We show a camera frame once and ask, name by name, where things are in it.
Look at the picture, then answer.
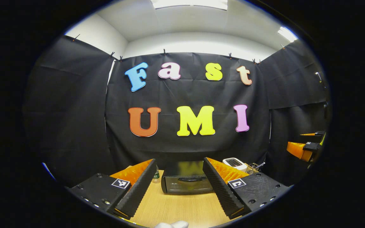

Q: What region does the white toaster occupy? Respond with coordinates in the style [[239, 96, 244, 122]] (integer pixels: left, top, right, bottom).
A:
[[222, 157, 248, 173]]

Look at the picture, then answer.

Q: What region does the wire mesh basket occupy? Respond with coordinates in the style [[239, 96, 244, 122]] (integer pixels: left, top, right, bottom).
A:
[[245, 163, 260, 175]]

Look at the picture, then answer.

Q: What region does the ceiling light panel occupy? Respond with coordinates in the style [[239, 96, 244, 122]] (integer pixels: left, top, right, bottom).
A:
[[150, 0, 228, 10], [278, 26, 298, 42]]

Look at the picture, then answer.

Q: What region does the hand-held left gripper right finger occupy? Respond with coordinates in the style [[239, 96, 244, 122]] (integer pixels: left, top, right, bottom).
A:
[[202, 157, 292, 219]]

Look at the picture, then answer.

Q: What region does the black backdrop cloth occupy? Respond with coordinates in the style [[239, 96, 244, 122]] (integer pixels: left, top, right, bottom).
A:
[[22, 35, 330, 187]]

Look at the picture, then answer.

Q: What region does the black electric oven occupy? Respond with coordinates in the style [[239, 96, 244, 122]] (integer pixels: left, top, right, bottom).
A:
[[161, 161, 215, 194]]

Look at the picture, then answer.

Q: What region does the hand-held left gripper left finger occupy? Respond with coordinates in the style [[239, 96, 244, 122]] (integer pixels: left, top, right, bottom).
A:
[[67, 158, 157, 219]]

